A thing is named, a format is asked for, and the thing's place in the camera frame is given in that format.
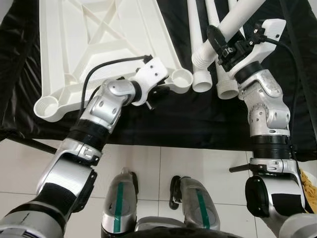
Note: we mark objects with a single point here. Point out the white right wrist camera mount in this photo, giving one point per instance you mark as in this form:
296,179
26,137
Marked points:
275,27

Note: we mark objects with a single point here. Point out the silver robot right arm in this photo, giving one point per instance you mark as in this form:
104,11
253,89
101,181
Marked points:
267,114

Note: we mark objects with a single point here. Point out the black metal table frame leg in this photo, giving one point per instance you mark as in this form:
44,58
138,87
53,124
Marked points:
237,168
27,143

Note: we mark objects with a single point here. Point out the white round plate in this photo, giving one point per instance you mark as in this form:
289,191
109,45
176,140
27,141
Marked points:
304,172

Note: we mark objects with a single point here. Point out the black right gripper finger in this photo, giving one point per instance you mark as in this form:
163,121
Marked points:
215,38

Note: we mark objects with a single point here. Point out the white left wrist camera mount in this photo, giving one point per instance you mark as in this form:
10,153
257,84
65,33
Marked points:
153,74

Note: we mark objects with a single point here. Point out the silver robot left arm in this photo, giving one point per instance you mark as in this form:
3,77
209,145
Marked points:
99,109

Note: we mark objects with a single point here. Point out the crumpled yellow cloth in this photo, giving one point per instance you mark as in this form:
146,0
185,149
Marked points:
309,193

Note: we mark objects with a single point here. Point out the black table cloth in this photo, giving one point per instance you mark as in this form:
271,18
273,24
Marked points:
188,119

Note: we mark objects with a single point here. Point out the white plastic table top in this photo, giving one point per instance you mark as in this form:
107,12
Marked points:
64,49

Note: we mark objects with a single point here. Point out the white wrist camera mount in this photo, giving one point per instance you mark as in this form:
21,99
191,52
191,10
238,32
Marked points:
153,74
275,27

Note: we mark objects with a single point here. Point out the black robot waist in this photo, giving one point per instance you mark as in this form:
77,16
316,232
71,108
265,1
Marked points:
178,234

